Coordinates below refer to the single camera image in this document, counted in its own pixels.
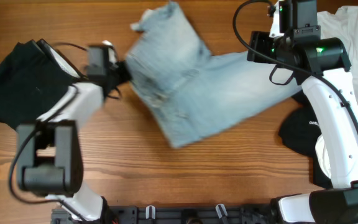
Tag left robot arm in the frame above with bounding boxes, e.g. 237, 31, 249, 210
8, 41, 130, 223

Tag black garment right pile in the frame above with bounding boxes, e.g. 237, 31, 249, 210
278, 91, 333, 189

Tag left black cable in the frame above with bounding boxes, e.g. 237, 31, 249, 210
7, 42, 88, 222

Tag folded black garment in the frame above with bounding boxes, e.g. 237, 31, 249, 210
0, 39, 78, 129

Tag black cable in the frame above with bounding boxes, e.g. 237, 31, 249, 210
232, 0, 358, 200
7, 42, 88, 222

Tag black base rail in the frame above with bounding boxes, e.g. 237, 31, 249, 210
50, 203, 279, 224

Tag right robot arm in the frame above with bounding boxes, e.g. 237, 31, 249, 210
247, 1, 358, 223

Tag right black cable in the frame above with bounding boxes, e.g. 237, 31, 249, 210
232, 0, 358, 200

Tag light blue denim jeans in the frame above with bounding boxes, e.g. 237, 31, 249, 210
125, 1, 300, 148

